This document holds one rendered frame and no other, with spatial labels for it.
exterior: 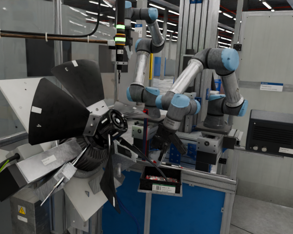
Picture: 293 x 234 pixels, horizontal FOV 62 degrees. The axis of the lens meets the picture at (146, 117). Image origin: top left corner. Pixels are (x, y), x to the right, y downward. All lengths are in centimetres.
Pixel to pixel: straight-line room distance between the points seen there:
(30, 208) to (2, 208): 51
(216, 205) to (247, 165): 147
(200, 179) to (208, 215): 24
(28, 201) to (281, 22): 254
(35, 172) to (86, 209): 32
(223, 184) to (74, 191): 81
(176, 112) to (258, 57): 182
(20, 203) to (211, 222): 104
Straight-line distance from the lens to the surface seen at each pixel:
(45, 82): 90
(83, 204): 111
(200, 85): 196
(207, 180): 148
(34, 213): 127
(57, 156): 97
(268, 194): 311
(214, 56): 140
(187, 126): 192
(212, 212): 159
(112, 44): 110
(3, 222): 182
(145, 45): 206
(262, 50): 278
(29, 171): 88
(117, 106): 133
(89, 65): 120
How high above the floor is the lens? 148
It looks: 13 degrees down
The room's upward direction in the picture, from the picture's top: 3 degrees clockwise
